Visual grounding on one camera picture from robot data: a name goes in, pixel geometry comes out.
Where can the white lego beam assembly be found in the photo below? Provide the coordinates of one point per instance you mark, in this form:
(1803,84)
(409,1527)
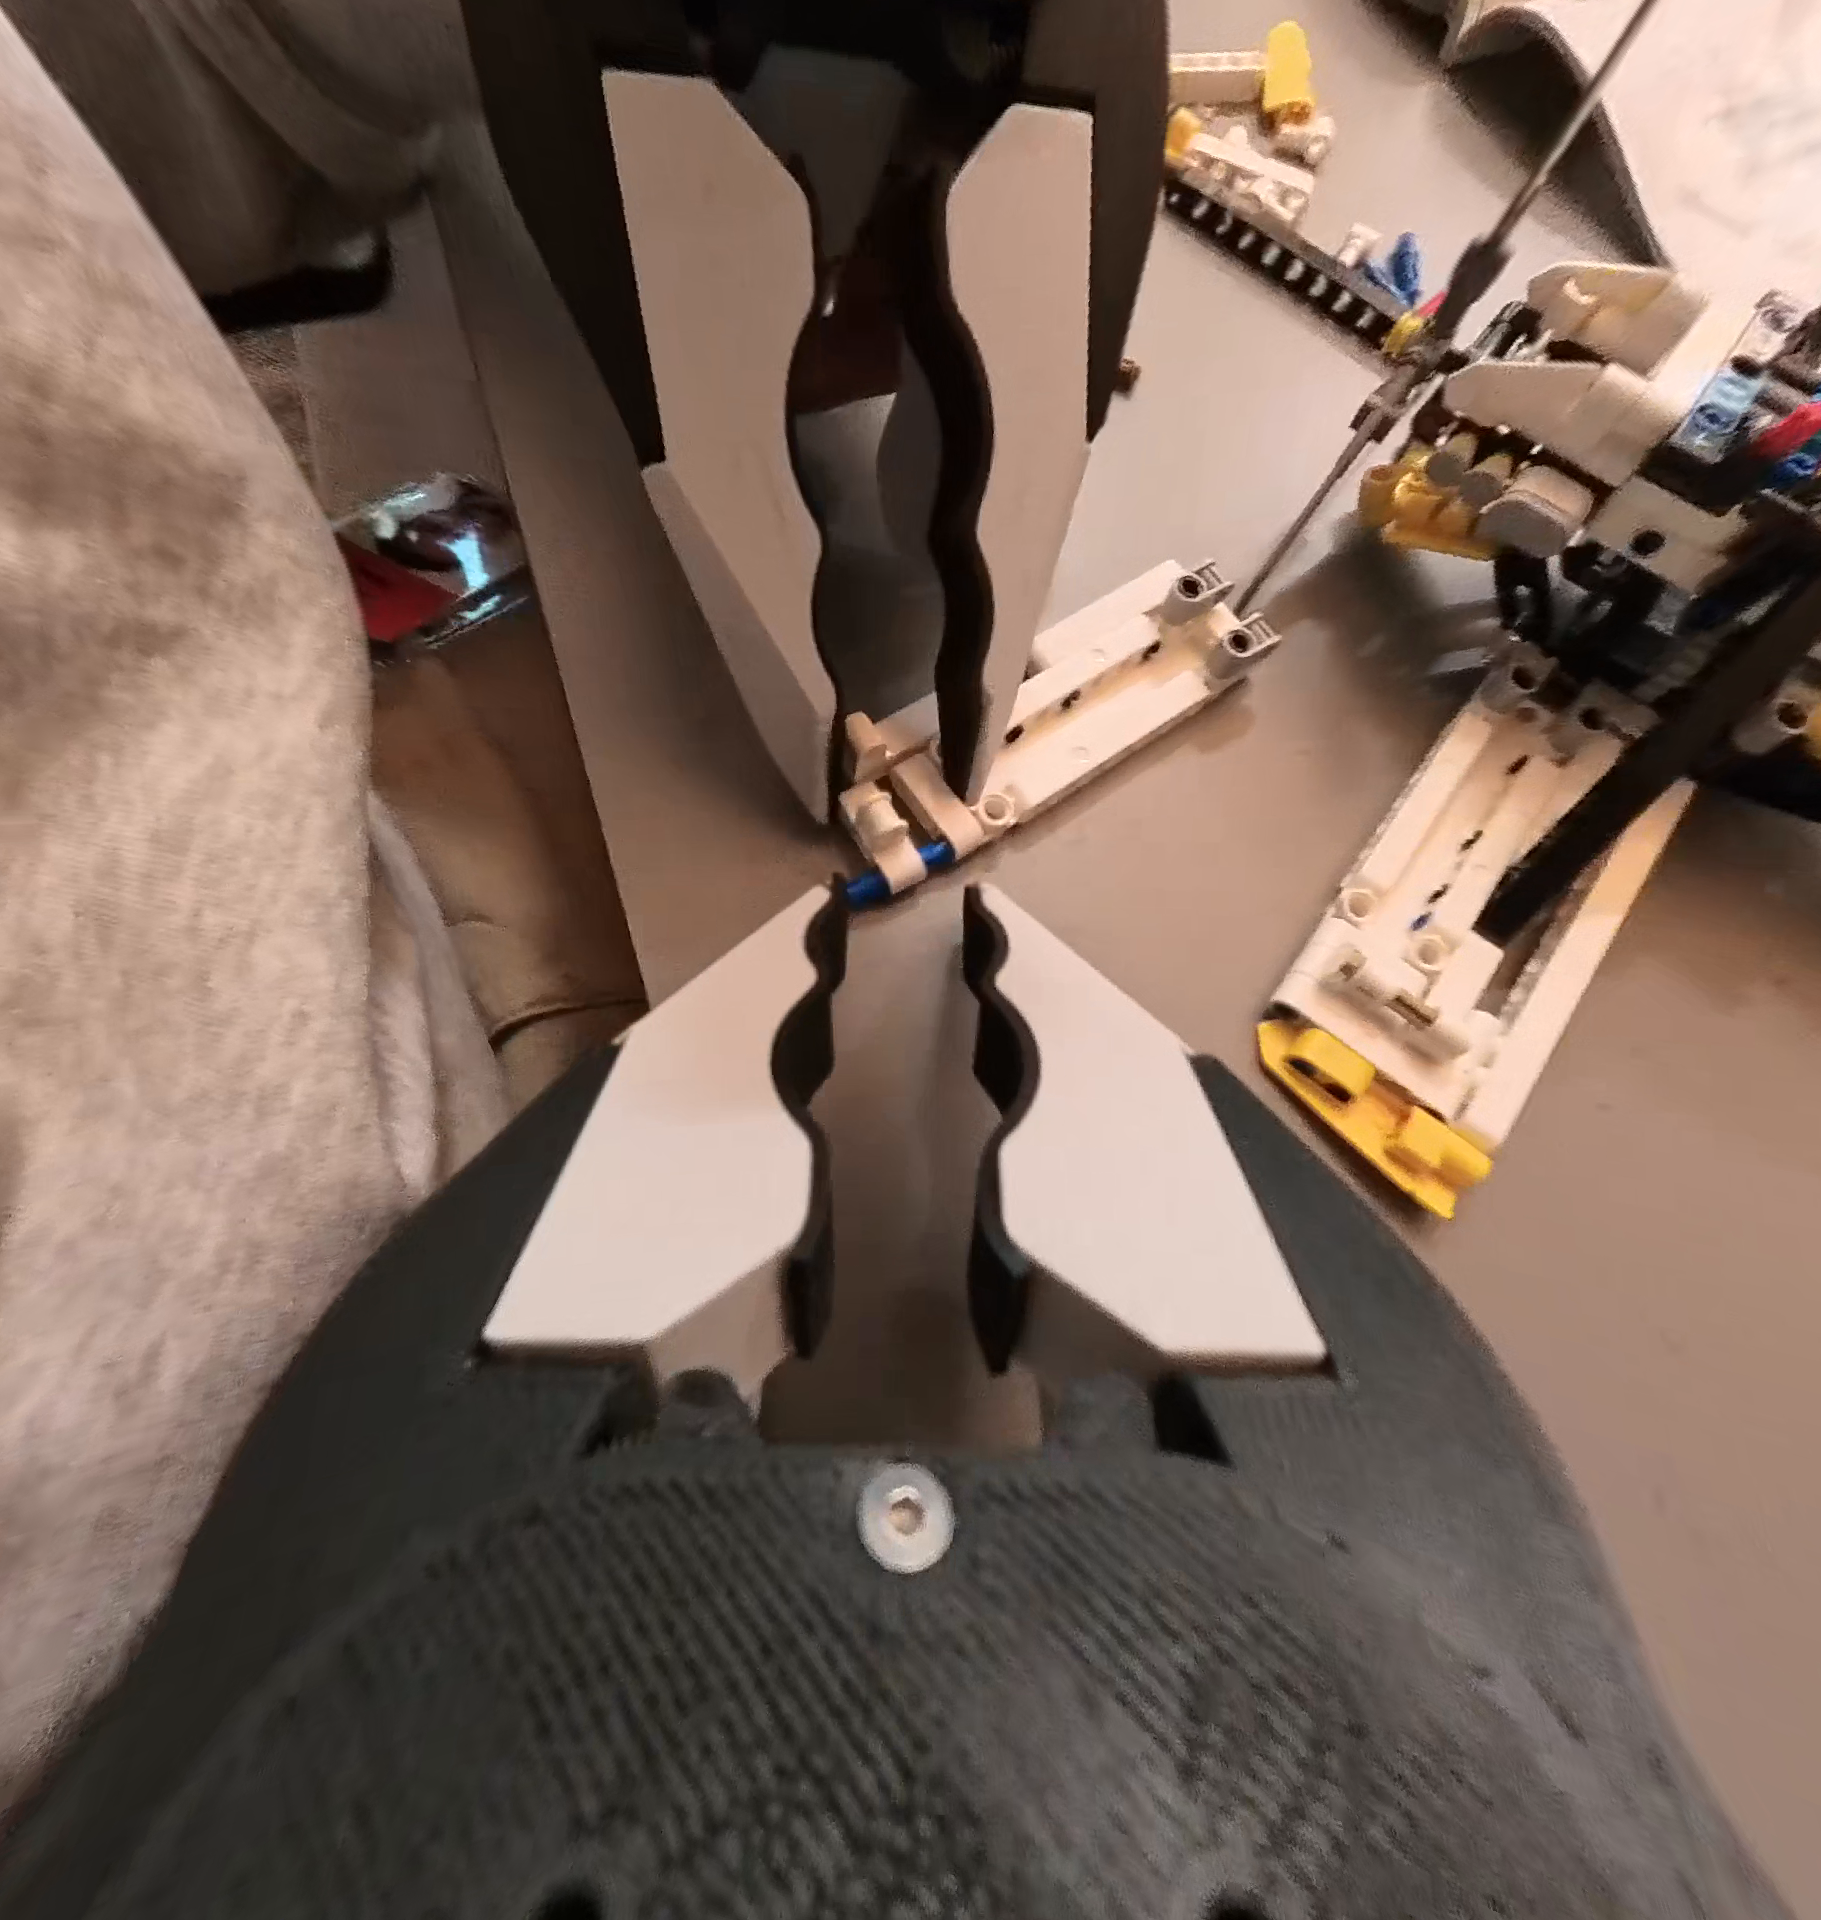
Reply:
(1107,675)

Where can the open lego instruction booklet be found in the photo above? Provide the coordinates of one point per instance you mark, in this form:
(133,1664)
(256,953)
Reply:
(1721,121)

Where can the white lego pin connector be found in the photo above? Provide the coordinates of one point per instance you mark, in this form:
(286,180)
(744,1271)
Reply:
(1361,246)

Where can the red foil packet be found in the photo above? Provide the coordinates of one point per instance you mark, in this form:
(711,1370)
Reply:
(431,561)

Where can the person's left forearm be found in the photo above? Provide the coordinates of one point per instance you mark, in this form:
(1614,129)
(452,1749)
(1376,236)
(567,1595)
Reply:
(252,121)

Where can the white connector with blue pin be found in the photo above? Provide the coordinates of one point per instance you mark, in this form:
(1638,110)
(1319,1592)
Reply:
(898,867)

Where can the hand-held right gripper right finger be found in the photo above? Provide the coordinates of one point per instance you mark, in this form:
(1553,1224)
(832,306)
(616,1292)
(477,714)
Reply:
(1152,1186)

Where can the white lego connector cluster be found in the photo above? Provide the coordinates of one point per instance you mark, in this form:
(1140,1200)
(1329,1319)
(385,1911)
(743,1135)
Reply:
(1257,158)

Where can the lego helicopter model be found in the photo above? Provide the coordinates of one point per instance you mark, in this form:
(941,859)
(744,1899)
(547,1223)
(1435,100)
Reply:
(1601,406)

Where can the yellow lego wedge piece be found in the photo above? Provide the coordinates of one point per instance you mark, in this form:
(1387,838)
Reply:
(1291,66)

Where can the long white lego beam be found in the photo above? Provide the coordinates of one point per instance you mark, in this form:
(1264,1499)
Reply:
(1218,76)

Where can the long black lego beam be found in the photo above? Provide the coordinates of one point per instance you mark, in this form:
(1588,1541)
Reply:
(1287,261)

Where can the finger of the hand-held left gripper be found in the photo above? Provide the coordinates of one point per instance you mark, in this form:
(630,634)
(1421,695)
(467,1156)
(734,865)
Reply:
(1037,376)
(717,345)

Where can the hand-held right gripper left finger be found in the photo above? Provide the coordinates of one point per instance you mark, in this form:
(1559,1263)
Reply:
(656,1186)

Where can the blue lego pin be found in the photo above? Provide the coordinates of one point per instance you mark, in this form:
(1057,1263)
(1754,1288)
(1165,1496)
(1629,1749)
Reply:
(1394,266)
(1411,257)

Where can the black chair frame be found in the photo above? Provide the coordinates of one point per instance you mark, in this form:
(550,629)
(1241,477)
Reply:
(296,286)

